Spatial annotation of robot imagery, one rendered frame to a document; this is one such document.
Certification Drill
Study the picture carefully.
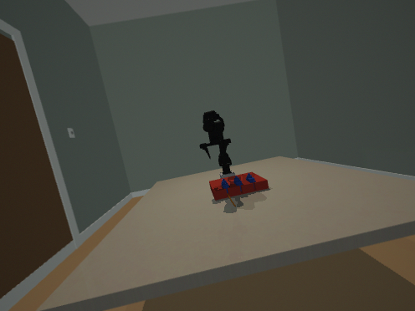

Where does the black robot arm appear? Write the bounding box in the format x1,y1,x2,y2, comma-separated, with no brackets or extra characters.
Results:
203,110,232,175

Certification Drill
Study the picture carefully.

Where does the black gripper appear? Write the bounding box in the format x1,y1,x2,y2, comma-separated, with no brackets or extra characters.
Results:
200,131,231,159

